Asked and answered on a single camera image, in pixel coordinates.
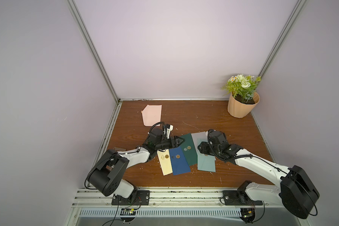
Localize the grey envelope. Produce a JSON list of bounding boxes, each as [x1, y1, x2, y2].
[[191, 132, 207, 156]]

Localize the left circuit board with wires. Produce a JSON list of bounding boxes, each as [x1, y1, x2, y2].
[[103, 197, 142, 226]]

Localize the right circuit board with wires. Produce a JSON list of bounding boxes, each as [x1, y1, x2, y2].
[[240, 201, 266, 224]]

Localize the cream yellow envelope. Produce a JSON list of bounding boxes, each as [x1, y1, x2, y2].
[[157, 149, 173, 176]]

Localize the circuit board with wires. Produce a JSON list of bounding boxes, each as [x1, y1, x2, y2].
[[103, 197, 142, 226], [240, 201, 266, 224]]

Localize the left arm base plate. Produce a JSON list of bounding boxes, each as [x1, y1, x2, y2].
[[111, 190, 150, 206]]

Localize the navy blue envelope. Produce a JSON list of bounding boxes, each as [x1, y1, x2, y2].
[[169, 147, 190, 175]]

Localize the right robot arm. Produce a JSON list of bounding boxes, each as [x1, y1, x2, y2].
[[198, 130, 320, 219]]

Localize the ribbed terracotta plant pot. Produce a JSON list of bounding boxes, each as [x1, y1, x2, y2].
[[228, 92, 260, 118]]

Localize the white vented cable duct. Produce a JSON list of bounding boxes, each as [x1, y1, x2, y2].
[[79, 208, 241, 218]]

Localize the green plant white flowers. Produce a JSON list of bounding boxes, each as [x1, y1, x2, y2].
[[222, 74, 261, 105]]

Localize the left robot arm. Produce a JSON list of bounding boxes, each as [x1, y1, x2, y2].
[[84, 121, 185, 204]]

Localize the dark green envelope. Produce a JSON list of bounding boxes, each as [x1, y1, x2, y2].
[[180, 133, 197, 166]]

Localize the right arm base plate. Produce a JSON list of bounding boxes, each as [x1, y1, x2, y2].
[[222, 190, 263, 206]]

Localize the aluminium front rail frame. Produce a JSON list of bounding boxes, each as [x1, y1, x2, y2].
[[71, 187, 305, 210]]

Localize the pink envelope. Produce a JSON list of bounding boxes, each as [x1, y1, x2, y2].
[[141, 105, 162, 127]]

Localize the teal envelope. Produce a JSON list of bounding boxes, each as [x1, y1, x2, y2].
[[197, 153, 216, 172]]

